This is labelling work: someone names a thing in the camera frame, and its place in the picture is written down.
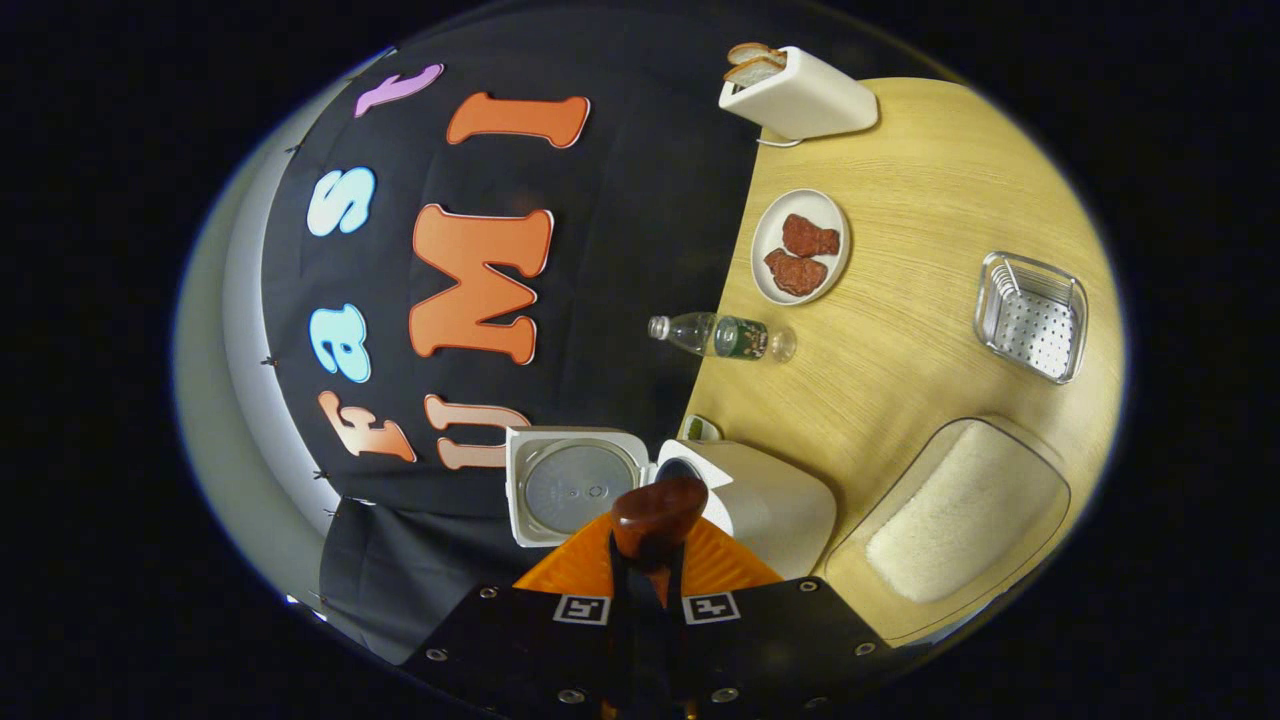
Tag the toast bread slice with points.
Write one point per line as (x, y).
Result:
(752, 72)
(755, 50)

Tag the clear plastic water bottle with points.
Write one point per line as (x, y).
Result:
(720, 336)

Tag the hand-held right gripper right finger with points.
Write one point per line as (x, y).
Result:
(680, 650)

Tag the red meat piece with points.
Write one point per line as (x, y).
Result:
(797, 272)
(810, 236)

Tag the white toaster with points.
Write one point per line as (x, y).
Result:
(815, 100)

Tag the black backdrop cloth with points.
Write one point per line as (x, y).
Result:
(640, 250)

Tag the clear plastic container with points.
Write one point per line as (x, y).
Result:
(870, 590)

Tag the white rice cooker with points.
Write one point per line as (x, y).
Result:
(780, 510)

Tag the white plate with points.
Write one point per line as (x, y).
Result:
(775, 225)

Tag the small white dish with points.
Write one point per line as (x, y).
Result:
(698, 430)

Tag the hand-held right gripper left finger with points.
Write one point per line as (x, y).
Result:
(625, 650)

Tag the brown wooden spoon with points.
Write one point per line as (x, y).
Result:
(660, 510)

